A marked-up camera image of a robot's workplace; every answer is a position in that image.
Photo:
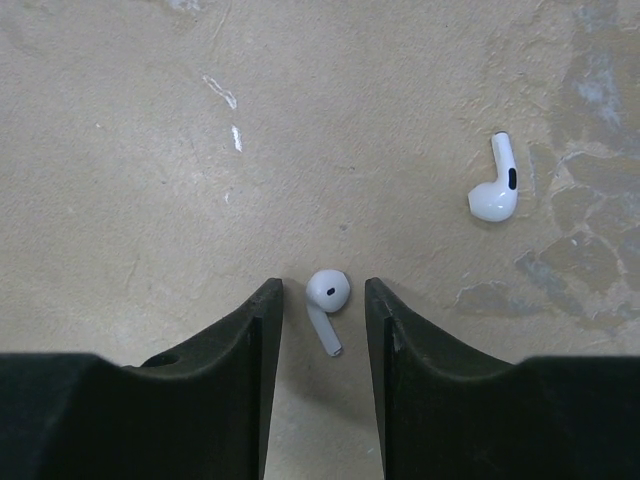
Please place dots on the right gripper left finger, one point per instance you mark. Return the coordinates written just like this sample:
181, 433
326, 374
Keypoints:
200, 410

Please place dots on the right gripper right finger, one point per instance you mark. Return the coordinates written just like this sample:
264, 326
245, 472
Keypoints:
446, 410

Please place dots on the white earbud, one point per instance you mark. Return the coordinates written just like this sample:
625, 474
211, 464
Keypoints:
496, 201
327, 292

